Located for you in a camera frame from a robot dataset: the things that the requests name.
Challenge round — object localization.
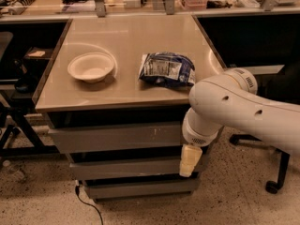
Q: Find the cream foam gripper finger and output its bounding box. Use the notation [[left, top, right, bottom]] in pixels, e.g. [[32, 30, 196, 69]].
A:
[[179, 144, 203, 177]]

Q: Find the grey top drawer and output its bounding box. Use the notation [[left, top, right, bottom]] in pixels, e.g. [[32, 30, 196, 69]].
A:
[[49, 122, 181, 154]]

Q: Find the grey drawer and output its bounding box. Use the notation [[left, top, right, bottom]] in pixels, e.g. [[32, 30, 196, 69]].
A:
[[68, 155, 211, 181], [49, 122, 181, 154], [84, 178, 200, 200]]

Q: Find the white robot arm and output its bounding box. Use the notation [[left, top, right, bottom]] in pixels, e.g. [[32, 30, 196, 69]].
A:
[[179, 68, 300, 177]]

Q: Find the grey middle drawer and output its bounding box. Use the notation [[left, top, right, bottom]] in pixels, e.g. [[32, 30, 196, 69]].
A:
[[68, 155, 211, 181]]

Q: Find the grey bottom drawer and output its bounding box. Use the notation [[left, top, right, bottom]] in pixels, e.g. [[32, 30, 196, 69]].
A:
[[84, 178, 200, 200]]

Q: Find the grey drawer cabinet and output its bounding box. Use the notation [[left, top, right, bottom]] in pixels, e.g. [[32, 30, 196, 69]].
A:
[[34, 15, 223, 187]]

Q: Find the black office chair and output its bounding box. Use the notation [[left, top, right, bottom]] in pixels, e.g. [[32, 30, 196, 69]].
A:
[[229, 134, 290, 194]]

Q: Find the blue chip bag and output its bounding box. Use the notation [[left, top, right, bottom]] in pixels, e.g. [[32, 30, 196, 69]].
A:
[[139, 52, 196, 88]]

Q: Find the white paper bowl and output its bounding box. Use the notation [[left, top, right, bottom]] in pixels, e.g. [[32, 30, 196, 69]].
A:
[[67, 52, 115, 83]]

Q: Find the clear plastic bottle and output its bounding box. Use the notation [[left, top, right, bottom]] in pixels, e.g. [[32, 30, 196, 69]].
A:
[[3, 160, 26, 182]]

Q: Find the black power cable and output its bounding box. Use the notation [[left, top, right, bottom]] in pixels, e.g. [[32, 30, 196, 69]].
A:
[[74, 185, 105, 225]]

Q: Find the black left stand frame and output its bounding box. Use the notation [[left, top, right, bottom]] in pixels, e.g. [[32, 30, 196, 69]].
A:
[[0, 92, 59, 158]]

